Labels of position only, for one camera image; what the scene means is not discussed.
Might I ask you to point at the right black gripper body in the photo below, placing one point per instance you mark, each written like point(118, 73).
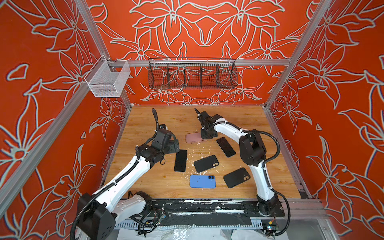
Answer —
point(205, 134)

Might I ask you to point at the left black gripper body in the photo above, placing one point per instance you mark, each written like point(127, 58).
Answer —
point(171, 148)

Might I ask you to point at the pink phone case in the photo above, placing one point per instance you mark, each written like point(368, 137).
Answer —
point(194, 138)

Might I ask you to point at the black smartphone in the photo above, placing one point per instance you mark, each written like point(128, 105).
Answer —
point(226, 147)
point(181, 161)

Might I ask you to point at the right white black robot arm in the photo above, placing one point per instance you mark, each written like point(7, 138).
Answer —
point(252, 152)

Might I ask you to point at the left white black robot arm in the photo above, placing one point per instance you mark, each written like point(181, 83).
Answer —
point(98, 213)

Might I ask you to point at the black phone case centre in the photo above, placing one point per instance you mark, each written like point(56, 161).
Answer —
point(206, 163)

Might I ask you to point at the black phone case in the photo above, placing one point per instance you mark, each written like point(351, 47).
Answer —
point(236, 178)
point(206, 163)

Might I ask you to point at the blue phone case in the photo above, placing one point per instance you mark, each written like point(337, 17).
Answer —
point(202, 181)

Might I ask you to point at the black phone case right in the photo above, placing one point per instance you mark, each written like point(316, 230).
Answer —
point(236, 178)

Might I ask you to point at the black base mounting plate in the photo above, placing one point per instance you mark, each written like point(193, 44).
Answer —
point(249, 208)

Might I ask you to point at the clear plastic bin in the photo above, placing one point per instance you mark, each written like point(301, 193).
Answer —
point(107, 79)

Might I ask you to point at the black wire basket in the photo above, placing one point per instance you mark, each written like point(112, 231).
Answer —
point(188, 73)

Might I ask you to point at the grey cable duct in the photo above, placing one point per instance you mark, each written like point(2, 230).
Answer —
point(253, 225)

